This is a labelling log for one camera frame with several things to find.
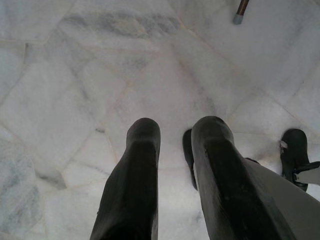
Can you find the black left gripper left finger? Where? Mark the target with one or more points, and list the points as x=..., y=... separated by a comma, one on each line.
x=130, y=180

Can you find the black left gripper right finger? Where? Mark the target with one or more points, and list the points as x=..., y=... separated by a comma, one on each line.
x=225, y=180

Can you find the black left robot foot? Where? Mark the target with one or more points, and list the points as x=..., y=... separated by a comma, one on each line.
x=188, y=156

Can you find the silver left robot leg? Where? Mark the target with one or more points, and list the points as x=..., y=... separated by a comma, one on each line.
x=282, y=200

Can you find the silver robot leg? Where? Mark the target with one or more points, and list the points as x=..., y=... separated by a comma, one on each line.
x=282, y=200
x=308, y=173

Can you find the silver right robot leg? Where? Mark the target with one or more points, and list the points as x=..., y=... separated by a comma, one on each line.
x=308, y=173

